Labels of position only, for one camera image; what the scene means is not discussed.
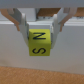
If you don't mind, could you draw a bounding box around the yellow block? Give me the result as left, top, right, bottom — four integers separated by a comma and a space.
27, 28, 52, 58

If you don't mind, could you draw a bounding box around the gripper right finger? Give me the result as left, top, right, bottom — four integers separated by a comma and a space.
49, 7, 81, 45

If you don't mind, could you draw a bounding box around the white cabinet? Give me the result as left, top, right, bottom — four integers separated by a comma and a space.
0, 7, 84, 76

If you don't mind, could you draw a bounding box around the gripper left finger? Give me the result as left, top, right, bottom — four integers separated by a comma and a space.
0, 7, 32, 47

